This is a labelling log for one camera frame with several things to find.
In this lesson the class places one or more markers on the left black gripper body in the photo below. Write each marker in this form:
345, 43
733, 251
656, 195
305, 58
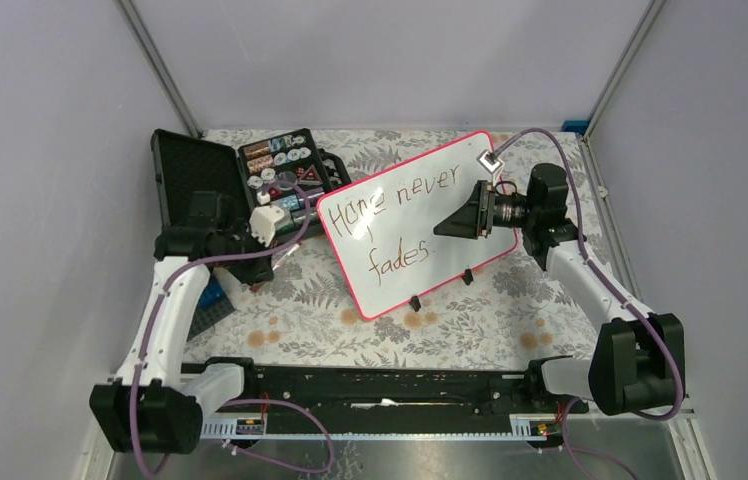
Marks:
247, 269

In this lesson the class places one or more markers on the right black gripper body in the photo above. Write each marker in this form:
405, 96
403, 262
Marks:
487, 218

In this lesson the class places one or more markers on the pink framed whiteboard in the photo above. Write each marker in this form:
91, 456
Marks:
381, 228

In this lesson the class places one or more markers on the whiteboard marker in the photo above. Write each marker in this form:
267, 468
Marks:
285, 254

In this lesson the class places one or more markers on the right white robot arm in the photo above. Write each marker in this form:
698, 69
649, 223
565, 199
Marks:
638, 361

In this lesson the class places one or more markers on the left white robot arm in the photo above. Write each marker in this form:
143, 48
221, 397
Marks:
147, 406

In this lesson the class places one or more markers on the floral patterned table mat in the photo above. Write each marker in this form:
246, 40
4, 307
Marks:
512, 313

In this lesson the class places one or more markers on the black poker chip case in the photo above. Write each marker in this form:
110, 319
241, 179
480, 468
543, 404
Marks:
184, 165

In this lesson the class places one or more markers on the clear round dealer button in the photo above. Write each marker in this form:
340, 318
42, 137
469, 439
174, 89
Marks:
286, 180

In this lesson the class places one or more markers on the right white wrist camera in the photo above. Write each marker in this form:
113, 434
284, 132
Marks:
491, 163

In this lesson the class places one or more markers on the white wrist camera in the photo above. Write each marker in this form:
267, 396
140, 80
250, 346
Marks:
491, 163
266, 219

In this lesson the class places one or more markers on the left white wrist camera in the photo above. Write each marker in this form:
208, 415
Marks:
266, 219

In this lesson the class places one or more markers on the blue corner bracket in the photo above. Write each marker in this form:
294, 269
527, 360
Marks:
579, 127

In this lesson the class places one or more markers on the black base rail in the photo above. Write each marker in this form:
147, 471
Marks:
318, 393

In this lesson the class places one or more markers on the white slotted cable duct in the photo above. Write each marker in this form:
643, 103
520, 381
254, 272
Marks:
388, 427

